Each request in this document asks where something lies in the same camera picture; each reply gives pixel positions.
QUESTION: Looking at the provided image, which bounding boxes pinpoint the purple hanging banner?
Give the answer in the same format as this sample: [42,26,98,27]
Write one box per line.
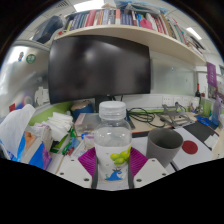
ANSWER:
[205,61,218,88]

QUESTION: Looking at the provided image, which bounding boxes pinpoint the dark wine bottle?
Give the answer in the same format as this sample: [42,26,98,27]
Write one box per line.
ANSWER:
[194,83,202,108]

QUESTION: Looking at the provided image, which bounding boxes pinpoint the small white paper stack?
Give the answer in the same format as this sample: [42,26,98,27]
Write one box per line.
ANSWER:
[203,133,219,149]

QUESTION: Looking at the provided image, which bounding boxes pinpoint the black desk mat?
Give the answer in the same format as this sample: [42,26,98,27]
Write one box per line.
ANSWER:
[191,120,221,149]

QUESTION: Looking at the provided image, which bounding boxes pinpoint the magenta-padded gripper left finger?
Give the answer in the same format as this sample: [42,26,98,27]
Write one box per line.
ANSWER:
[55,148,100,189]

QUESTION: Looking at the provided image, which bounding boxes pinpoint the blue snack bag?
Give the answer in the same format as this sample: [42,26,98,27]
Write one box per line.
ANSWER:
[0,133,53,171]

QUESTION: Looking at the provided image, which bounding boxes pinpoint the grey mug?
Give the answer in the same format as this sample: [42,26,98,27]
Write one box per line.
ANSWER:
[145,128,184,169]

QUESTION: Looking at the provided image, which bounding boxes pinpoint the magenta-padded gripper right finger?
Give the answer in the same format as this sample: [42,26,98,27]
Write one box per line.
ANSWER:
[128,148,169,189]

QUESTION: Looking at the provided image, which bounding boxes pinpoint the black computer monitor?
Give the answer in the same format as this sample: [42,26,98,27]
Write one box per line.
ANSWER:
[47,34,152,113]

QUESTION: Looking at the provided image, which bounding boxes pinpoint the blue round container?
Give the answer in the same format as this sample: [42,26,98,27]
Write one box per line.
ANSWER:
[70,100,95,121]

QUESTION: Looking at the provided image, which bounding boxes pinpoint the wall shelf with books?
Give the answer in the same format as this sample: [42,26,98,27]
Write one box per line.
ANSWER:
[54,1,208,66]

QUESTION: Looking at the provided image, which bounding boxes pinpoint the clear plastic box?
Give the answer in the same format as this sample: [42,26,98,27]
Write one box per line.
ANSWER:
[73,112,101,136]

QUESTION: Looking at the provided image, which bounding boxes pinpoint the black bag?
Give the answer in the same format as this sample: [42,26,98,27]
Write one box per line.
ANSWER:
[32,14,64,44]

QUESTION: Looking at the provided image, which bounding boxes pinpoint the stack of white napkins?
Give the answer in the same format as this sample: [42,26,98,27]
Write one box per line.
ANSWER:
[44,111,74,141]

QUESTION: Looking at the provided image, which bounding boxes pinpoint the white plastic bag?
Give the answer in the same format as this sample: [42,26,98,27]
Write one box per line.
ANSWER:
[0,103,36,158]

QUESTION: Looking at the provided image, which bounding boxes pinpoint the flat round red coaster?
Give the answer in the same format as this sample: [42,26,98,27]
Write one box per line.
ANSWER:
[182,140,199,155]

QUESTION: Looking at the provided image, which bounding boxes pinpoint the translucent purple drink bottle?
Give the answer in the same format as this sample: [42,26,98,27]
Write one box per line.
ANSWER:
[211,96,223,126]

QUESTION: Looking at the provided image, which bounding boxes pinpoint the coiled blue cable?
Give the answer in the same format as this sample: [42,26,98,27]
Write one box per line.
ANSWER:
[196,115,212,127]

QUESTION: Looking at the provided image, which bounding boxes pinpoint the grey metal laptop stand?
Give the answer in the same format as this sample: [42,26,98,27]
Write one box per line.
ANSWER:
[159,102,196,128]

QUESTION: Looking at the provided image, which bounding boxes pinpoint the clear plastic water bottle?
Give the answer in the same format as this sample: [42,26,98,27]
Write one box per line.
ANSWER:
[93,100,133,183]

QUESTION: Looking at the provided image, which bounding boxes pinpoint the black cable bundle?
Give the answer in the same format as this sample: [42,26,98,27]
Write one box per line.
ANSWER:
[128,107,164,128]

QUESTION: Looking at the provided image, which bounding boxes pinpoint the group photo poster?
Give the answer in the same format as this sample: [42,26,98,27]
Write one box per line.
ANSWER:
[208,84,224,104]

